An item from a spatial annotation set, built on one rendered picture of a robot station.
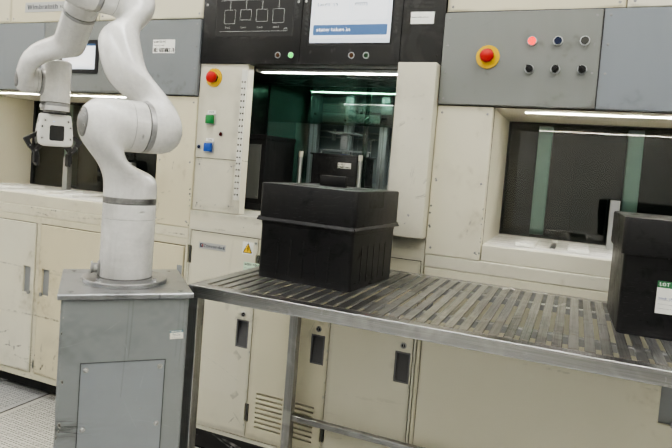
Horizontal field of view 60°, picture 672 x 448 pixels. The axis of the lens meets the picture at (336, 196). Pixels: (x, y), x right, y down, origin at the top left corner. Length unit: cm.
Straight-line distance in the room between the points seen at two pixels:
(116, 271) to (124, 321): 12
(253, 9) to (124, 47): 74
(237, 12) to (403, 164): 82
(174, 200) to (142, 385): 98
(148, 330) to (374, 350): 83
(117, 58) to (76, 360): 69
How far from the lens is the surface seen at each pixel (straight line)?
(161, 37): 234
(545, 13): 184
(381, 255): 163
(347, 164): 247
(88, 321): 138
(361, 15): 197
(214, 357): 224
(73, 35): 188
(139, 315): 138
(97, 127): 138
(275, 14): 210
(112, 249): 143
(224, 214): 213
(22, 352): 290
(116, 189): 141
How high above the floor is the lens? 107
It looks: 3 degrees down
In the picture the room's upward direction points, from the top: 5 degrees clockwise
